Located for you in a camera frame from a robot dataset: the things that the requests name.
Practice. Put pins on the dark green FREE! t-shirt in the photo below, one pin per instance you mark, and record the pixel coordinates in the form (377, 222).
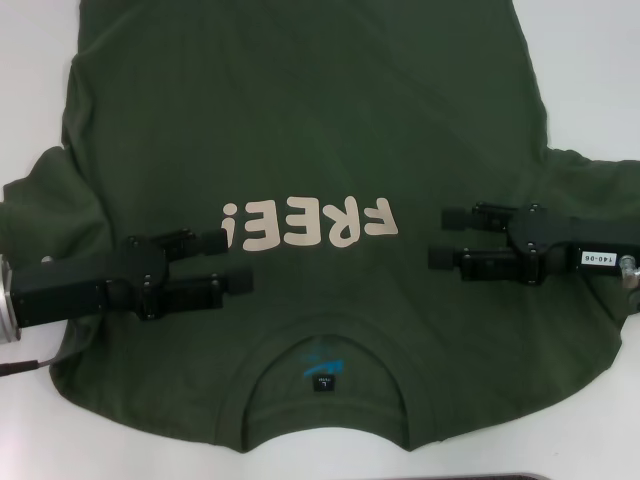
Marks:
(320, 125)

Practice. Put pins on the silver metal connector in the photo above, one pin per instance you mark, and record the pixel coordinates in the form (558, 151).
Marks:
(631, 270)

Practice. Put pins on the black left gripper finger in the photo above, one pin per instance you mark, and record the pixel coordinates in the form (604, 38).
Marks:
(192, 242)
(200, 292)

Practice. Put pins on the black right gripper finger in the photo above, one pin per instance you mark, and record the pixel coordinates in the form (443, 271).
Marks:
(490, 265)
(490, 219)

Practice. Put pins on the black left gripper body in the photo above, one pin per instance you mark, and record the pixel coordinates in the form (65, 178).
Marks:
(75, 290)

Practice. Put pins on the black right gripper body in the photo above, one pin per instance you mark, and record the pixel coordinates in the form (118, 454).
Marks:
(560, 250)

